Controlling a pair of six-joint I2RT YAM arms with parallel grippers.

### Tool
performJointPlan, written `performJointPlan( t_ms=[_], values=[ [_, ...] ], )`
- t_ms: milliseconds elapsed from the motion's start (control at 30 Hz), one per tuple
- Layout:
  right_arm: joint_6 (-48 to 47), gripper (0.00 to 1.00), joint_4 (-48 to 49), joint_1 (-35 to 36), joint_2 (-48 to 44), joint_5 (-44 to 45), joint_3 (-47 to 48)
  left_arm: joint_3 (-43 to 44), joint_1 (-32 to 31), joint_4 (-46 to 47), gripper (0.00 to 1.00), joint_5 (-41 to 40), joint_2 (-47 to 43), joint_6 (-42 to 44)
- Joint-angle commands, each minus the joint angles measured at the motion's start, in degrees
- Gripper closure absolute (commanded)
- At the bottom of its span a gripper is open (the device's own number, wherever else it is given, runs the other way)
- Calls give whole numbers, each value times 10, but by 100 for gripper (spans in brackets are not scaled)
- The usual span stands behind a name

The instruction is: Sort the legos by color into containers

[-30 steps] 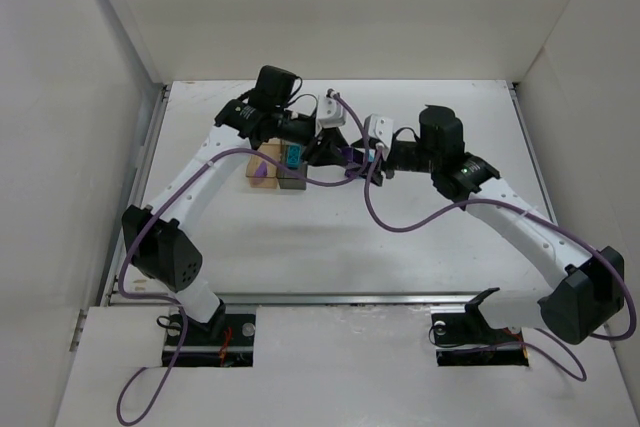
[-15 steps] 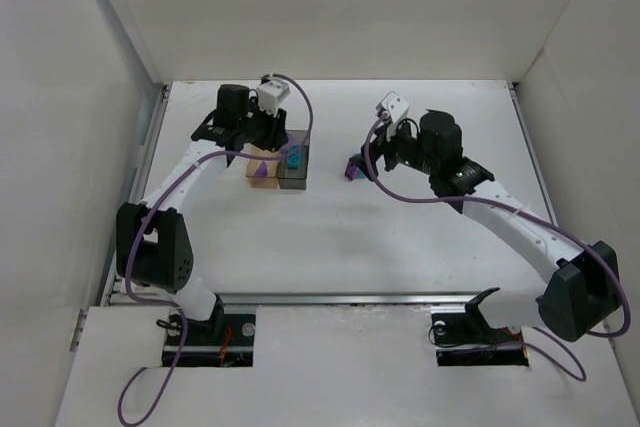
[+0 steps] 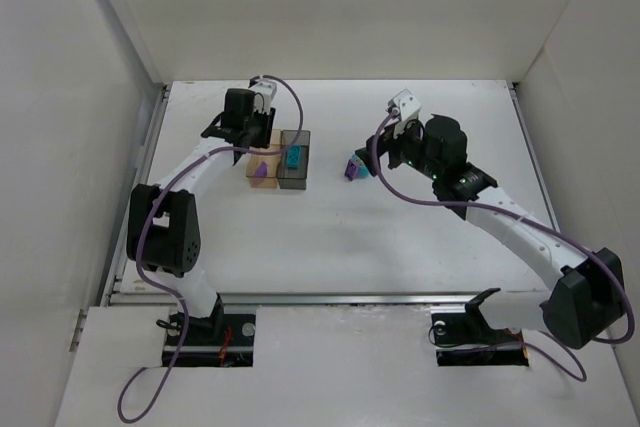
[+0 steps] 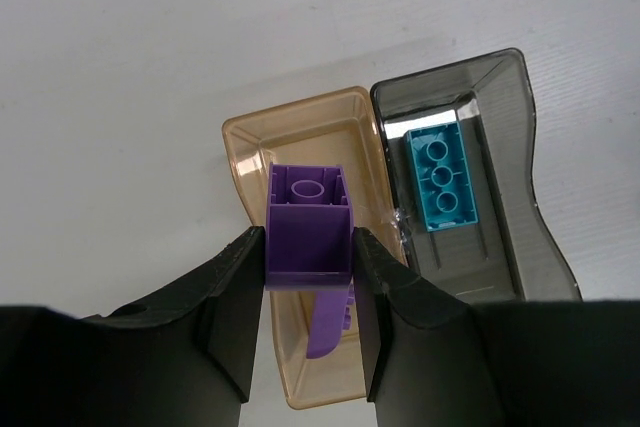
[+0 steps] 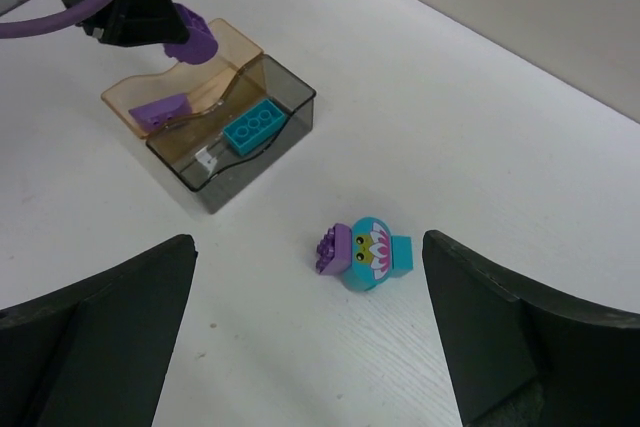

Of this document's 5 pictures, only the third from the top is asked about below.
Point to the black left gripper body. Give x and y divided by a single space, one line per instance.
262 136

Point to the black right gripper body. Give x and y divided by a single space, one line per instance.
382 150

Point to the teal lego brick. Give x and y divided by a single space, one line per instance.
293 160

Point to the small purple lego brick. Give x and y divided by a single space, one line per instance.
260 173

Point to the round teal printed lego tile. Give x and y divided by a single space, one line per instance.
364 169

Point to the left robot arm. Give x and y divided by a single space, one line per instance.
163 233

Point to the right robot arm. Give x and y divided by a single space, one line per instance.
584 293

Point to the smoky grey transparent container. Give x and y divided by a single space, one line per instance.
292 172

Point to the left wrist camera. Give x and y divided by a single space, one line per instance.
265 91

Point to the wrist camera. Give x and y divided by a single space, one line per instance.
265 91
401 109

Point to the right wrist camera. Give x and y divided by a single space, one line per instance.
401 109

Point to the aluminium table edge rail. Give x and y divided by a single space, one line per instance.
549 208

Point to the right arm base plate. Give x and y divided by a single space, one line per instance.
463 338

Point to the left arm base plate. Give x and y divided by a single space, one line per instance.
220 341

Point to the front aluminium rail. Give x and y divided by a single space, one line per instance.
117 298

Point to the left aluminium rail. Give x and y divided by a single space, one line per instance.
146 133

